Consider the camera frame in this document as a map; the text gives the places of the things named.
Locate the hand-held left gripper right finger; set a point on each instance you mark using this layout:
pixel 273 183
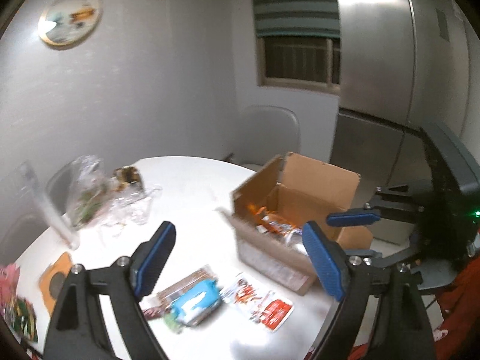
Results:
pixel 324 262

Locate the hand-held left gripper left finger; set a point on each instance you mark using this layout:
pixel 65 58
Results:
pixel 155 262

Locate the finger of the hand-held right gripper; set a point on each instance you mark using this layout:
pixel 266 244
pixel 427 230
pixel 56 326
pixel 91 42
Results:
pixel 352 218
pixel 393 259

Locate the clear peanut brittle pack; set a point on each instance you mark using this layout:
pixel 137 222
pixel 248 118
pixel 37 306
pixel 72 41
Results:
pixel 183 287

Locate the brown cardboard box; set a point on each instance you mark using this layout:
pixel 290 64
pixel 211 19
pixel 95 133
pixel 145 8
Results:
pixel 311 183

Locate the light blue snack packet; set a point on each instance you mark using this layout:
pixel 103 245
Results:
pixel 197 302

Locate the clear packet of orange strips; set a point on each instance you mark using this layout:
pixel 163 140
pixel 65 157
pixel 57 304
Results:
pixel 277 225

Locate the red and white snack packet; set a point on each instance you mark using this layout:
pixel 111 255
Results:
pixel 258 302

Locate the small orange snack packet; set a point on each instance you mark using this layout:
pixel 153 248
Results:
pixel 257 210

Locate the crumpled clear plastic wrap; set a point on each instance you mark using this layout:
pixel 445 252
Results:
pixel 131 210

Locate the gold foil wrapper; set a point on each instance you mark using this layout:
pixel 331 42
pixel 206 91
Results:
pixel 129 178

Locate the person's red garment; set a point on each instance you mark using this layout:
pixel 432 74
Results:
pixel 461 318

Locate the clear bag with food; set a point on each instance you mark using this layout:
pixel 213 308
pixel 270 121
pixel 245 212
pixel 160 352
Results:
pixel 88 195

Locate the orange flower-shaped coaster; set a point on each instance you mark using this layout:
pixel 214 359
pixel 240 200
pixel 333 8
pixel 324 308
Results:
pixel 56 283

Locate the clear plastic tube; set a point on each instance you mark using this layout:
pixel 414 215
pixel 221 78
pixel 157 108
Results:
pixel 48 210

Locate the stainless steel refrigerator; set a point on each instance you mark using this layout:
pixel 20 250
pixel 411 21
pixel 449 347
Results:
pixel 386 82

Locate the pink plastic bag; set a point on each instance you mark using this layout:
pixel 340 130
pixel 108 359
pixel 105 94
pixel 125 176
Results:
pixel 8 285

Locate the striped window blind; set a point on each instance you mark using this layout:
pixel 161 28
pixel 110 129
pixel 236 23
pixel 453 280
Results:
pixel 296 3

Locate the window frame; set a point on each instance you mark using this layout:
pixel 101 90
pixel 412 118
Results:
pixel 300 63

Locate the medium round wall picture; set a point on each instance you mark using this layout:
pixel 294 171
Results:
pixel 70 18

